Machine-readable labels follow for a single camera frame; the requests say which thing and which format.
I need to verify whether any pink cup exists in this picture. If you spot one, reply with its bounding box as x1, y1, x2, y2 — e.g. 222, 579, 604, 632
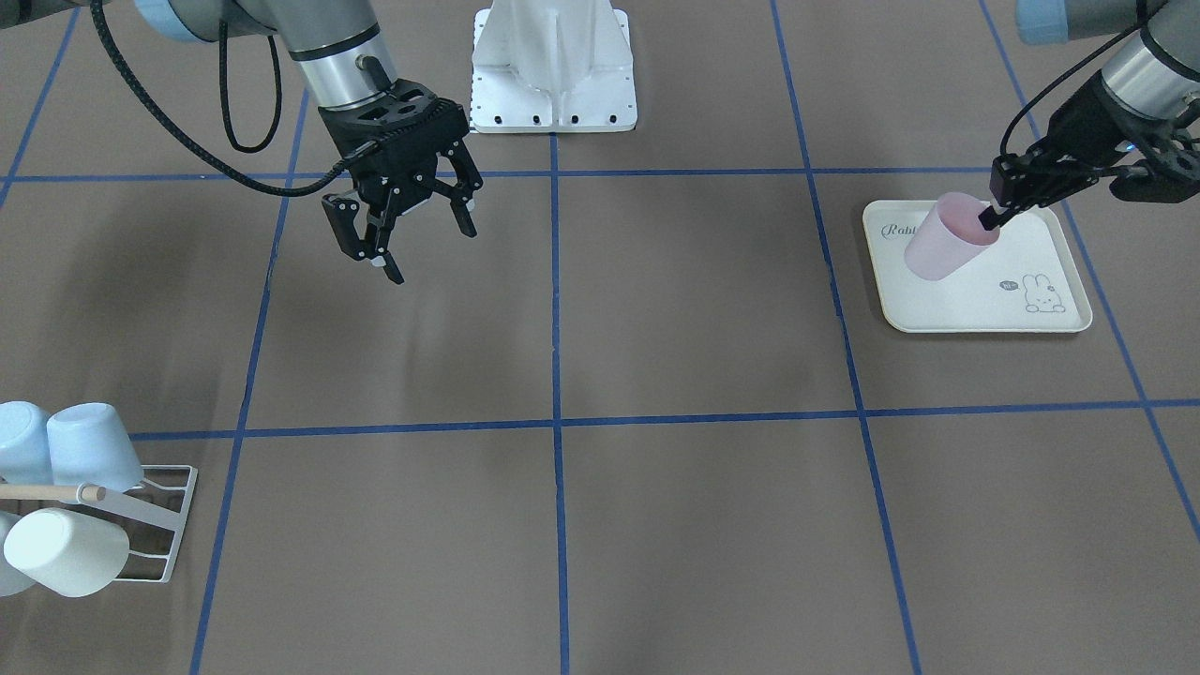
904, 192, 998, 281

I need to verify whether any blue cup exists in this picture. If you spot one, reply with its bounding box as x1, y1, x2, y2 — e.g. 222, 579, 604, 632
46, 402, 144, 492

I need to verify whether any cream serving tray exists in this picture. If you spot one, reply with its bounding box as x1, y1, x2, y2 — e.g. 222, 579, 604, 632
862, 201, 1093, 334

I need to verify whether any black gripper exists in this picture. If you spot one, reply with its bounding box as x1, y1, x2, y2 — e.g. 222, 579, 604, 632
319, 80, 484, 285
979, 73, 1164, 232

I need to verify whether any grey ikea cup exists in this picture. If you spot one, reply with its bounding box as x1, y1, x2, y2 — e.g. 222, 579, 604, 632
0, 510, 36, 597

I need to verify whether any white wire cup rack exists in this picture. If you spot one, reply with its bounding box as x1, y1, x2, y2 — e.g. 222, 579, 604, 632
0, 464, 198, 585

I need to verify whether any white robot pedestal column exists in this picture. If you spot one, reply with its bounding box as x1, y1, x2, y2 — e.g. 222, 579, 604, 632
469, 1, 638, 135

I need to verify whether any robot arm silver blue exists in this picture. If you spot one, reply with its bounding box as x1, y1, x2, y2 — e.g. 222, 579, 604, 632
2, 1, 484, 285
979, 1, 1199, 232

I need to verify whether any white ikea cup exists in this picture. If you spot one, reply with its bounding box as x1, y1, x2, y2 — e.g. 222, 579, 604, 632
2, 508, 131, 598

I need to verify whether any blue cup tray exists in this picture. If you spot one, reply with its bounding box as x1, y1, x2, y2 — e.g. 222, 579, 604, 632
1, 401, 54, 486

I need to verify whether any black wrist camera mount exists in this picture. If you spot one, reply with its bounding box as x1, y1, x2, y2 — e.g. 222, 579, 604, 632
1109, 121, 1199, 204

